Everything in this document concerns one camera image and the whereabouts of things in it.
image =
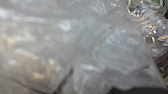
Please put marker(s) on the clear crinkled plastic bag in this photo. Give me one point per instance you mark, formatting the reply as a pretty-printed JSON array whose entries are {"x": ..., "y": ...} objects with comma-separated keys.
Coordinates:
[{"x": 73, "y": 50}]

